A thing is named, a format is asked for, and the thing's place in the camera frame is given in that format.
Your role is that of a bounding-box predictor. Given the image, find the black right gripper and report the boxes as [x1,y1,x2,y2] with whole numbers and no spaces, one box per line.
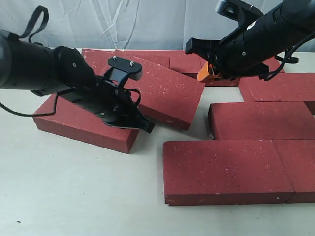
[185,31,268,83]

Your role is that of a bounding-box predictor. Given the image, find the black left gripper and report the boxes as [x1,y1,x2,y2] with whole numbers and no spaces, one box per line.
[60,71,155,133]

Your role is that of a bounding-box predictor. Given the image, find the speckled red brick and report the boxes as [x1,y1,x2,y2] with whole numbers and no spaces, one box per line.
[115,52,205,130]

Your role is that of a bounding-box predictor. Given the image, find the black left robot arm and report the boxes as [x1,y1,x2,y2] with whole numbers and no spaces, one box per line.
[0,30,154,133]

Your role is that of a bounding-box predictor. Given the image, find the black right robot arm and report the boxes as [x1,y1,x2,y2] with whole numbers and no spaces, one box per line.
[185,0,315,83]

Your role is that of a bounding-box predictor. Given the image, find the back left row brick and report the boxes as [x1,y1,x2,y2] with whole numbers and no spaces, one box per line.
[169,50,201,73]

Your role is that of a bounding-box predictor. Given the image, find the back right row brick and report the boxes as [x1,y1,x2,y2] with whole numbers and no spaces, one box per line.
[205,58,280,87]

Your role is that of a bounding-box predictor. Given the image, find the right middle row brick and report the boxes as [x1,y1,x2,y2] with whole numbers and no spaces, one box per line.
[238,73,315,114]

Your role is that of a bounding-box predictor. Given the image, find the third row red brick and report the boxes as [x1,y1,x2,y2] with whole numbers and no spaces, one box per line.
[208,102,315,140]

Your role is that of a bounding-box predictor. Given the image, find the blue white backdrop curtain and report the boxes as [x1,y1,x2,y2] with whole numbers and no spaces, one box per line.
[0,0,315,53]

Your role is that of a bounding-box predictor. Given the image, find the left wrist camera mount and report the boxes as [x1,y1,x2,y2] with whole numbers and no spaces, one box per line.
[103,56,143,88]

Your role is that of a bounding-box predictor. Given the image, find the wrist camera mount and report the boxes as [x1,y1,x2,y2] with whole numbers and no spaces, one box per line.
[215,0,263,28]
[103,56,143,88]

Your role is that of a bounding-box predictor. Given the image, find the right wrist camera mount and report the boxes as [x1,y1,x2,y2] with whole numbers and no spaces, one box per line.
[215,0,263,28]

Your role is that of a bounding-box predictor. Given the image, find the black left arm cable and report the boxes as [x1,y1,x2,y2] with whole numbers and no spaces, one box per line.
[0,6,142,118]

